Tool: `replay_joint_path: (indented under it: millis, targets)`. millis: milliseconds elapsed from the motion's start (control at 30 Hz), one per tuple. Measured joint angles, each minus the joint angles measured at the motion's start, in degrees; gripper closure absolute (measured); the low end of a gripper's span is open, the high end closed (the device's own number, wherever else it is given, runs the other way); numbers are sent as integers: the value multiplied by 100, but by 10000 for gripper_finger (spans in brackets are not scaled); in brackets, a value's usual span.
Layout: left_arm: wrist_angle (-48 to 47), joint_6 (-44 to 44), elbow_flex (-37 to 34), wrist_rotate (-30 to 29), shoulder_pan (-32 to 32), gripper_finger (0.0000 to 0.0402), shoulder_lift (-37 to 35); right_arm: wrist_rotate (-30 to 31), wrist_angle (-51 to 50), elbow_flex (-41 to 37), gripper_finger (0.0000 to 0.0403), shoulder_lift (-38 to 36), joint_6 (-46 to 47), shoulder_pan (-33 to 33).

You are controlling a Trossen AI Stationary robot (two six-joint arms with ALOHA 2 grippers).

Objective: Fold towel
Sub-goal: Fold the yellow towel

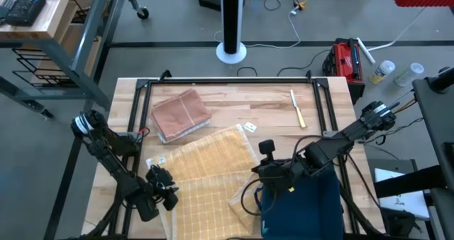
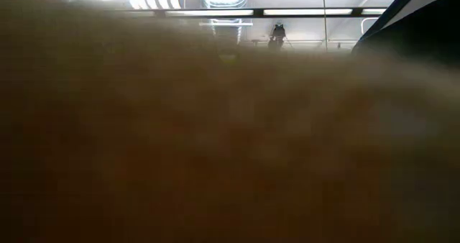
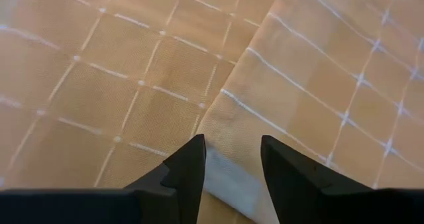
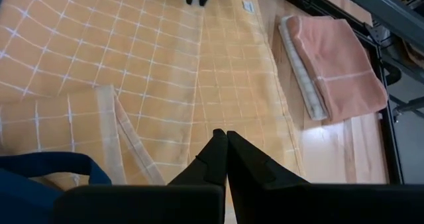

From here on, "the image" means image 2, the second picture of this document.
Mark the yellow plaid towel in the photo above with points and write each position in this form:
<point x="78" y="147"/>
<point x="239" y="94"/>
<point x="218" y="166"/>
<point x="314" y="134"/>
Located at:
<point x="179" y="146"/>

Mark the navy blue fabric bin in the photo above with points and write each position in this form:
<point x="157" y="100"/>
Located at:
<point x="413" y="31"/>

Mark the black hanging camera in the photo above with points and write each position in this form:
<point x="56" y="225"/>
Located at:
<point x="277" y="36"/>

